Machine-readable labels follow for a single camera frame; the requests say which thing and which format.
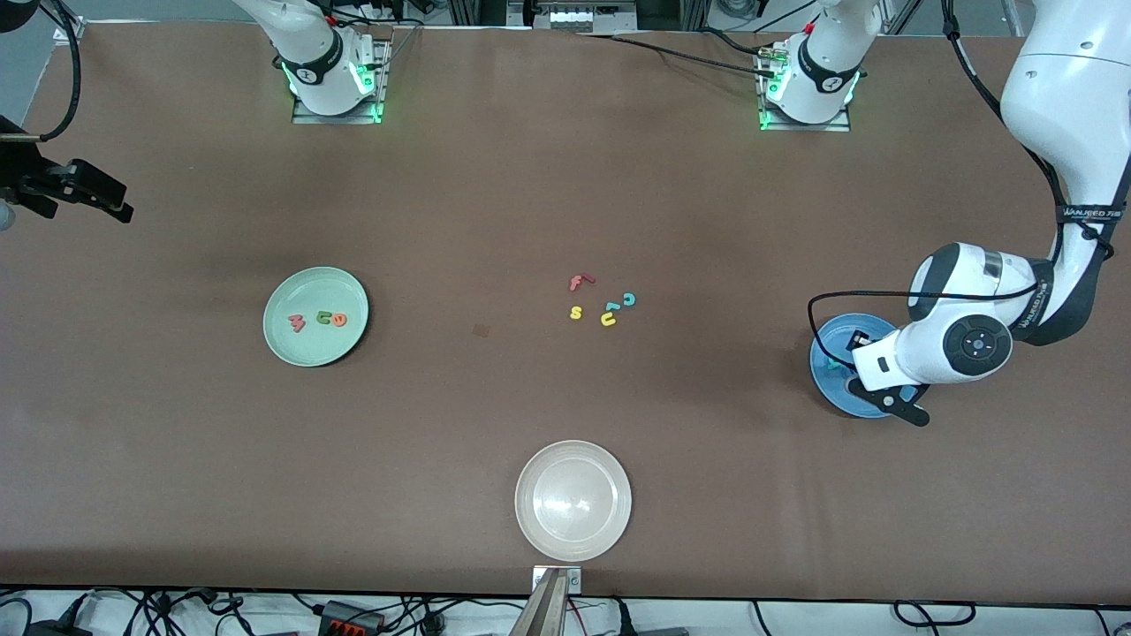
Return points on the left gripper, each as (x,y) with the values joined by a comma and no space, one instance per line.
(859,339)

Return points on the pink foam letter w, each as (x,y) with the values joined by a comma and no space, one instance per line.
(297,324)

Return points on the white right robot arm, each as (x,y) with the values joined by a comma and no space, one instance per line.
(318,53)

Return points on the blue plate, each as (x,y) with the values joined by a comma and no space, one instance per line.
(831,390)

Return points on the green plate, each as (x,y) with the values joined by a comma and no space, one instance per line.
(315,349)

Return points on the red foam letter f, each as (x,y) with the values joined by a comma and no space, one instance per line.
(576,283)

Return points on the beige plate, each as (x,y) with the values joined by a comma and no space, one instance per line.
(573,500)

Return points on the white terminal block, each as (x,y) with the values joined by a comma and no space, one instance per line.
(574,18)

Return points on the black orange power strip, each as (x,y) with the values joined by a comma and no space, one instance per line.
(340,615)

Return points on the aluminium frame post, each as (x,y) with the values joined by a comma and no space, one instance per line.
(71,34)

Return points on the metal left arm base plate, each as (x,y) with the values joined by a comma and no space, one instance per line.
(808,127)

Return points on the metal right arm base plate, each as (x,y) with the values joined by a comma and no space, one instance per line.
(340,117)

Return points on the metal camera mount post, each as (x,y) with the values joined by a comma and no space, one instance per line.
(543,614)

